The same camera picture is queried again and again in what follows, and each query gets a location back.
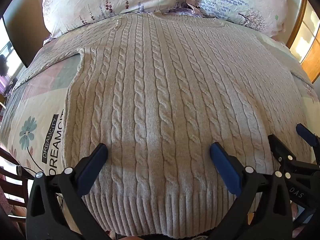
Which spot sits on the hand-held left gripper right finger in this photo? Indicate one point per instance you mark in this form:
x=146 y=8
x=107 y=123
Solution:
x=225 y=168

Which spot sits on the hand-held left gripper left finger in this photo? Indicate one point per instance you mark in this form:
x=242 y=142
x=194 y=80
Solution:
x=93 y=164

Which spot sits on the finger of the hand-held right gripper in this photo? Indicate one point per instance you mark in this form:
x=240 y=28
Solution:
x=305 y=133
x=280 y=148

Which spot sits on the printed patchwork bed sheet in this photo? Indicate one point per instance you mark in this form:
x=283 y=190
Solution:
x=32 y=130

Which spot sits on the dark wooden chair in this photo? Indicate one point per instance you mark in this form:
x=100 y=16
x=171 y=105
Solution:
x=12 y=180

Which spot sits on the pale blue floral pillow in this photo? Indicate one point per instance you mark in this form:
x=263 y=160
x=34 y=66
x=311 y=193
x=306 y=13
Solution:
x=240 y=2

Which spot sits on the dark flat panel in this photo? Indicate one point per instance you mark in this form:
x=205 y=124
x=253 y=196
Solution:
x=22 y=30

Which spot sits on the pink floral pillow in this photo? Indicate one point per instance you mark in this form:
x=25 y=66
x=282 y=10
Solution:
x=100 y=0

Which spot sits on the wooden door frame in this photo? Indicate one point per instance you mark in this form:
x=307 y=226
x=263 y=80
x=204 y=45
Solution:
x=310 y=55

